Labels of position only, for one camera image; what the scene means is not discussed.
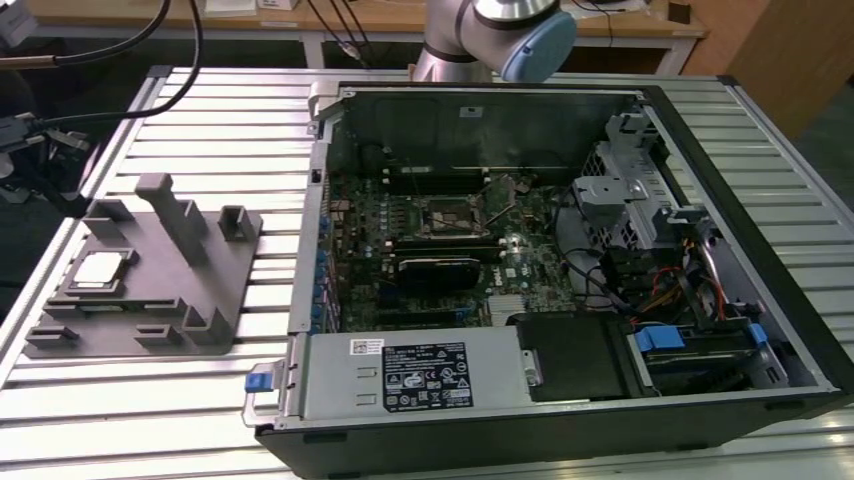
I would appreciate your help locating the white labelled box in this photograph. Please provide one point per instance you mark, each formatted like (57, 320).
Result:
(276, 4)

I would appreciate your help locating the black plastic shroud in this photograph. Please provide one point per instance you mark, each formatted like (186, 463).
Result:
(574, 360)

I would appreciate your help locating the metal drive cage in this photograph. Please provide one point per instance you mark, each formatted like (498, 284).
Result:
(603, 192)

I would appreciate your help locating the grey parts rack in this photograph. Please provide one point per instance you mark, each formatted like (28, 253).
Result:
(154, 280)

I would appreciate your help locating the green motherboard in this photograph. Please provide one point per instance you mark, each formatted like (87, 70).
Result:
(540, 287)

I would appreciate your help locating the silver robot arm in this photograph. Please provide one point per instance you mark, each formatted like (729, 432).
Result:
(454, 35)

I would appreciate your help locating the black PC case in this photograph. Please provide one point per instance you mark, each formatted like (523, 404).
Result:
(467, 450)

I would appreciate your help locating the blue plastic clip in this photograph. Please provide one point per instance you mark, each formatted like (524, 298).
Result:
(758, 335)

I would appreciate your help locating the CPU socket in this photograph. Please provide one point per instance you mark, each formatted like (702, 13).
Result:
(447, 215)

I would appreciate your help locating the wooden desk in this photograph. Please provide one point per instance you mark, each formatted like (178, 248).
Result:
(647, 27)

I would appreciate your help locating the white cardboard box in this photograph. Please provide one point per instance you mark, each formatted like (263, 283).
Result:
(230, 6)

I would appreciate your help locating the silver CPU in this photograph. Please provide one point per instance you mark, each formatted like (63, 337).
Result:
(100, 267)

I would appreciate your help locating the small black box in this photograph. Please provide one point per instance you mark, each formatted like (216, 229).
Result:
(679, 12)

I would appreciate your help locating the grey case corner bracket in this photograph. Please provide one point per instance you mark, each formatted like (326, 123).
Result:
(323, 97)

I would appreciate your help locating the black expansion slot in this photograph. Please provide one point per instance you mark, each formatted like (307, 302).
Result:
(416, 316)
(419, 326)

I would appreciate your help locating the black graphics card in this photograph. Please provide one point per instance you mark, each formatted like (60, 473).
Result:
(440, 277)

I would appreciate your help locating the silver power supply unit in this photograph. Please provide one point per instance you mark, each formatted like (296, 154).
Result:
(334, 370)

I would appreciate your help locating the blue plastic latch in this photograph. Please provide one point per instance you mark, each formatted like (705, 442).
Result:
(259, 382)

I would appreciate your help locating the black hard disk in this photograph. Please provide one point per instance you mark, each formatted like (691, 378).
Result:
(701, 370)

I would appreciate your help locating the silver finned heatsink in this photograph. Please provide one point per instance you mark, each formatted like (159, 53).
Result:
(508, 310)

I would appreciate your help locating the wooden cabinet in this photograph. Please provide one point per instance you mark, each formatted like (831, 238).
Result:
(787, 50)

